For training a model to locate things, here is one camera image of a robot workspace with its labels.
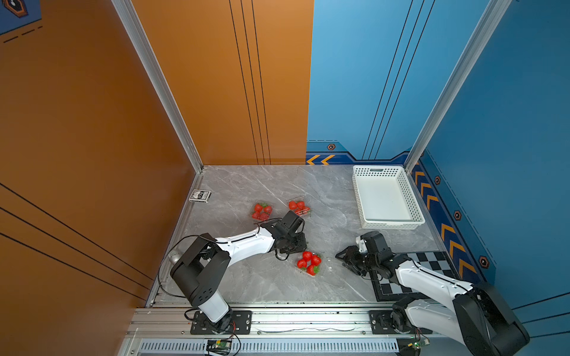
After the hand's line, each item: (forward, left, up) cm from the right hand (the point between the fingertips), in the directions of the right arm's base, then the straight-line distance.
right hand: (337, 259), depth 85 cm
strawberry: (+24, +33, +1) cm, 41 cm away
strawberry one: (+2, +12, 0) cm, 12 cm away
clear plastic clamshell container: (+23, +32, -1) cm, 39 cm away
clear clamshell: (-1, +11, -1) cm, 11 cm away
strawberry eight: (+26, +18, 0) cm, 31 cm away
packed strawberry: (+23, +29, +1) cm, 37 cm away
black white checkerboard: (-1, -37, 0) cm, 37 cm away
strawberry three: (-2, +14, +1) cm, 14 cm away
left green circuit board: (-27, +40, -5) cm, 49 cm away
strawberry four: (-4, +10, 0) cm, 11 cm away
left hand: (+5, +12, +2) cm, 13 cm away
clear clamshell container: (+22, +11, +1) cm, 25 cm away
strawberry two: (-1, +9, 0) cm, 9 cm away
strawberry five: (+26, +14, 0) cm, 29 cm away
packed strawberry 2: (+19, +34, +2) cm, 39 cm away
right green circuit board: (-26, -23, -3) cm, 35 cm away
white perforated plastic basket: (+33, -28, -3) cm, 43 cm away
